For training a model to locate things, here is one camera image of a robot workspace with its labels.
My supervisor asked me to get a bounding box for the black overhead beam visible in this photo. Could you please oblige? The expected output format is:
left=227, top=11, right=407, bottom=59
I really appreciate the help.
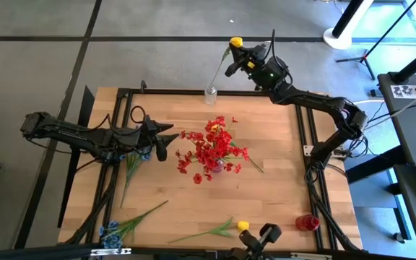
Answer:
left=0, top=242, right=103, bottom=260

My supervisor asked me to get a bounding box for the clear glass vase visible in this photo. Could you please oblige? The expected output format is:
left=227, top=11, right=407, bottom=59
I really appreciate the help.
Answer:
left=204, top=84, right=218, bottom=105

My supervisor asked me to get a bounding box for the white printed label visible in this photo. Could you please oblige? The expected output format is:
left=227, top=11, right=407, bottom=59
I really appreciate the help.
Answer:
left=390, top=84, right=416, bottom=99

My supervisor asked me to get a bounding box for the black tripod stand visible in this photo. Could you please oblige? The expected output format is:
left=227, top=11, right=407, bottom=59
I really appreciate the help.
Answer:
left=336, top=0, right=416, bottom=81

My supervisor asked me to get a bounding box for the white cable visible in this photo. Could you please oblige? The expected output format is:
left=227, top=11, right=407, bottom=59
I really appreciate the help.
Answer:
left=354, top=97, right=386, bottom=108

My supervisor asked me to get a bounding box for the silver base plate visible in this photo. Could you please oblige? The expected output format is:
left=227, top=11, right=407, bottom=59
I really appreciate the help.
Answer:
left=303, top=145, right=350, bottom=159

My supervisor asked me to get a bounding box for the silver bracket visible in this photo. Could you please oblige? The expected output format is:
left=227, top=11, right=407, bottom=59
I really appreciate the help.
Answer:
left=290, top=252, right=334, bottom=260
left=90, top=247, right=132, bottom=257

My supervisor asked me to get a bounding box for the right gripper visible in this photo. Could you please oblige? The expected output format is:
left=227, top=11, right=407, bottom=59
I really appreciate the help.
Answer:
left=225, top=43, right=290, bottom=91

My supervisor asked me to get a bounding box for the white floor stand base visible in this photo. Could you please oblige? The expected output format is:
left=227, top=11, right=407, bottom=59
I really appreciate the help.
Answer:
left=322, top=0, right=375, bottom=51

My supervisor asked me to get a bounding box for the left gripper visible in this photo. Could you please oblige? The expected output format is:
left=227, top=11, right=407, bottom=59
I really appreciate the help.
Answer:
left=131, top=115, right=180, bottom=163

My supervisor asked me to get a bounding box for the black floor beam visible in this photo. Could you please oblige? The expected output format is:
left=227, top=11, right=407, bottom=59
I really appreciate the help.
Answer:
left=344, top=144, right=407, bottom=185

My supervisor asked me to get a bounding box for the dark grey desk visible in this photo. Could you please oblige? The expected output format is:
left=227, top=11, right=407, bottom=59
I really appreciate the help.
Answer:
left=377, top=71, right=416, bottom=258

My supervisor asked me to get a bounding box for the red glass vase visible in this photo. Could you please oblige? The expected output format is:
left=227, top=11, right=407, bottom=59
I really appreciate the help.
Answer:
left=294, top=213, right=321, bottom=232

